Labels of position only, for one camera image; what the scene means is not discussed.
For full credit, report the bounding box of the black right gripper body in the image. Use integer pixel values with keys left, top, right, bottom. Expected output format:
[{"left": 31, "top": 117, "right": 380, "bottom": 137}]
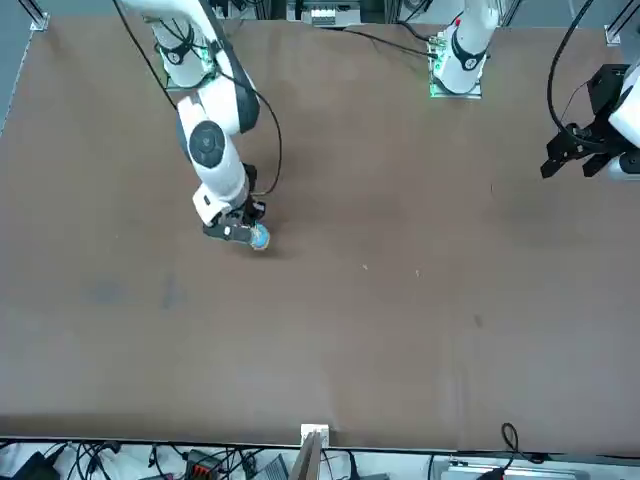
[{"left": 218, "top": 198, "right": 267, "bottom": 230}]

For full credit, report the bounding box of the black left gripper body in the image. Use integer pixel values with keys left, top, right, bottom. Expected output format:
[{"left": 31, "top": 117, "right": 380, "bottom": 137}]
[{"left": 568, "top": 63, "right": 631, "bottom": 147}]

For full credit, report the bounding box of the white power strip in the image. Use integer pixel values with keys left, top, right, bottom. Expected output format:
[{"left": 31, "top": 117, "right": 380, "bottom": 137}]
[{"left": 307, "top": 3, "right": 348, "bottom": 28}]

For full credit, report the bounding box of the black device with red ports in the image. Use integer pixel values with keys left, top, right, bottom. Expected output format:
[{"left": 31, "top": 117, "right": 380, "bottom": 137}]
[{"left": 182, "top": 448, "right": 224, "bottom": 480}]

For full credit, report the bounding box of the grey power adapter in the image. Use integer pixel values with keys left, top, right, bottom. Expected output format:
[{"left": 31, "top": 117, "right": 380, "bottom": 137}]
[{"left": 259, "top": 453, "right": 293, "bottom": 480}]

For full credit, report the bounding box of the black power adapter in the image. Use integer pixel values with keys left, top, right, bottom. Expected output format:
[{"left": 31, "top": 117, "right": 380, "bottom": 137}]
[{"left": 8, "top": 450, "right": 58, "bottom": 480}]

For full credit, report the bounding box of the silver metal box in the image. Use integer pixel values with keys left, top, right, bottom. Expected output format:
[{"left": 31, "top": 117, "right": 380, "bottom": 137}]
[{"left": 430, "top": 453, "right": 640, "bottom": 480}]

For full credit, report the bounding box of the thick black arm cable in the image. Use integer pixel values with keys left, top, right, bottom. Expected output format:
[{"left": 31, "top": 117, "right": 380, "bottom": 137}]
[{"left": 545, "top": 0, "right": 597, "bottom": 135}]

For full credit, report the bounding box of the aluminium corner bracket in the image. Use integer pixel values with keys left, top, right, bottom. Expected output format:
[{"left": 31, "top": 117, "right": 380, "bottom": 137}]
[
  {"left": 18, "top": 0, "right": 52, "bottom": 33},
  {"left": 602, "top": 0, "right": 640, "bottom": 46}
]

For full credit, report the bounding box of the black base cable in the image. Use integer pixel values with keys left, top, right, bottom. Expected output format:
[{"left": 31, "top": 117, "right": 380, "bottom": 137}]
[{"left": 343, "top": 27, "right": 432, "bottom": 57}]

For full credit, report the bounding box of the metal frame post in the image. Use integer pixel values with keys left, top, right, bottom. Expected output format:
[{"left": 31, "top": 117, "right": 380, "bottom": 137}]
[{"left": 291, "top": 422, "right": 332, "bottom": 480}]

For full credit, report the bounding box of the looped black cable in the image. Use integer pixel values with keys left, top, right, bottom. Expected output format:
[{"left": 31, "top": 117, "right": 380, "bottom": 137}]
[{"left": 500, "top": 421, "right": 547, "bottom": 464}]

